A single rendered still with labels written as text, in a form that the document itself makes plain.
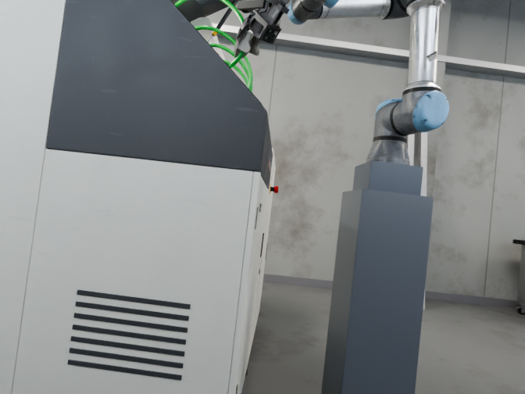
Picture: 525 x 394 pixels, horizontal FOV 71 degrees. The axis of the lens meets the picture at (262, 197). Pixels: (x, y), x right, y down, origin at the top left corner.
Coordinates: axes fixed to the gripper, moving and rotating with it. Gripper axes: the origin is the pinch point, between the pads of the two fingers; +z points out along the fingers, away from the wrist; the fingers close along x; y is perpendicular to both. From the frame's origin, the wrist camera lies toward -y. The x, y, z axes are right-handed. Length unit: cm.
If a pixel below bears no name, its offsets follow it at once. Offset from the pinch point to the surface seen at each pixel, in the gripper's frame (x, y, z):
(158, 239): -38, 40, 37
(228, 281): -29, 59, 33
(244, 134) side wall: -20.8, 32.8, 6.3
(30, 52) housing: -51, -19, 24
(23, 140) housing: -55, -2, 40
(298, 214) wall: 213, -13, 150
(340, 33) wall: 269, -126, 7
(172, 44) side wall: -28.2, 3.1, 1.5
